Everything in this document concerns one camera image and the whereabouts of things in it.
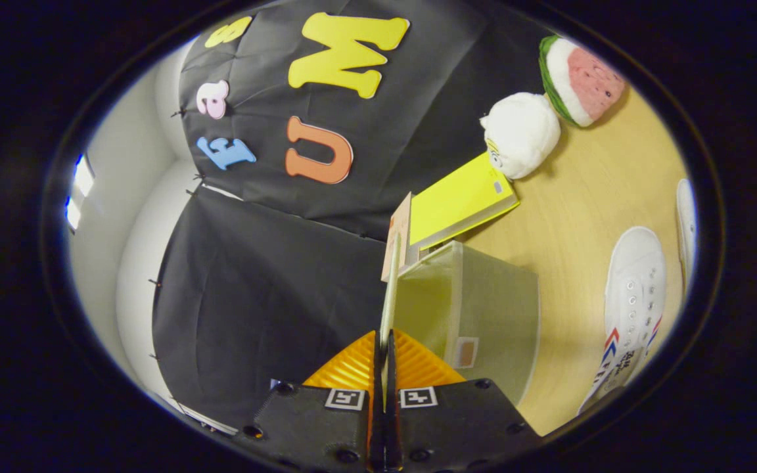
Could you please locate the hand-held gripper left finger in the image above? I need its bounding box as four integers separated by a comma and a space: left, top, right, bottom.
237, 330, 386, 473

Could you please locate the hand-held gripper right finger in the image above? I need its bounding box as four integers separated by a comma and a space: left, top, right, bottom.
388, 328, 540, 473

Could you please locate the translucent pale green storage box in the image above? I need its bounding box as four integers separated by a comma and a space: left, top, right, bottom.
378, 233, 540, 406

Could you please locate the white canvas shoe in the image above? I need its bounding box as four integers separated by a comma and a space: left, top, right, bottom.
676, 179, 698, 290
579, 227, 667, 413

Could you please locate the yellow book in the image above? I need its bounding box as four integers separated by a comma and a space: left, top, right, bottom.
409, 152, 520, 250

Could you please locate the white plush toy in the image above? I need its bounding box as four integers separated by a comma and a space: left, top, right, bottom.
480, 92, 561, 180

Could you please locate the watermelon slice plush toy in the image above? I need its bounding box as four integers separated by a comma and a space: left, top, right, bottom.
539, 35, 627, 128

